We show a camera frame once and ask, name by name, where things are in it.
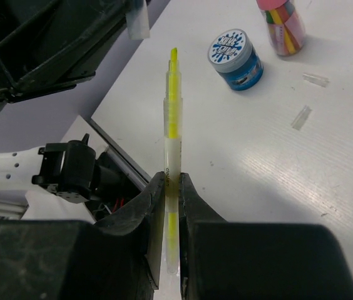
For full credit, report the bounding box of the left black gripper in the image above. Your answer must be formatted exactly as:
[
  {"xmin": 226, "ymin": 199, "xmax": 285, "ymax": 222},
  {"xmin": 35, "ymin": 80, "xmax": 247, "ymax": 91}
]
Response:
[{"xmin": 0, "ymin": 1, "xmax": 130, "ymax": 103}]

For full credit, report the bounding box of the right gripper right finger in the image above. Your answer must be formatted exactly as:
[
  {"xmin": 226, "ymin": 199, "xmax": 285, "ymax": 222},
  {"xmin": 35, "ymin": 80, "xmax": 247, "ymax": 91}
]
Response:
[{"xmin": 179, "ymin": 173, "xmax": 353, "ymax": 299}]

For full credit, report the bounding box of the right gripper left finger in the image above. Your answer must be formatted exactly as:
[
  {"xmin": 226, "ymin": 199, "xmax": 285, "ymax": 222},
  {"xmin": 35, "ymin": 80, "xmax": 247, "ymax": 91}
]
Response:
[{"xmin": 0, "ymin": 172, "xmax": 165, "ymax": 299}]

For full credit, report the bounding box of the clear pen cap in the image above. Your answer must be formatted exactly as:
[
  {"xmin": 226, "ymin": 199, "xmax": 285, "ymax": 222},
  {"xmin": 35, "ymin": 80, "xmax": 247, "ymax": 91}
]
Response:
[
  {"xmin": 302, "ymin": 72, "xmax": 329, "ymax": 88},
  {"xmin": 126, "ymin": 0, "xmax": 150, "ymax": 40},
  {"xmin": 291, "ymin": 106, "xmax": 312, "ymax": 131}
]

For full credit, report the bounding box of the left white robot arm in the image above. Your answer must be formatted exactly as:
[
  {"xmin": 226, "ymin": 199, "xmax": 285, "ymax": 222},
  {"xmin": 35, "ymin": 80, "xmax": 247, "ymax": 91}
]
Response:
[{"xmin": 0, "ymin": 1, "xmax": 150, "ymax": 203}]

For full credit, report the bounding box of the blue paint jar near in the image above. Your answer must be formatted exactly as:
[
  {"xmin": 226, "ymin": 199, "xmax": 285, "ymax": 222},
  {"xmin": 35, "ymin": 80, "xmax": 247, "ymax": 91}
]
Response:
[{"xmin": 207, "ymin": 29, "xmax": 263, "ymax": 91}]

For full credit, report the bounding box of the pink lid crayon bottle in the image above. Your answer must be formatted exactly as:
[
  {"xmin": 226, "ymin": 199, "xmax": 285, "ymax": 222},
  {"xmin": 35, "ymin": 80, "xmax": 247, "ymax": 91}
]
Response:
[{"xmin": 257, "ymin": 0, "xmax": 306, "ymax": 56}]

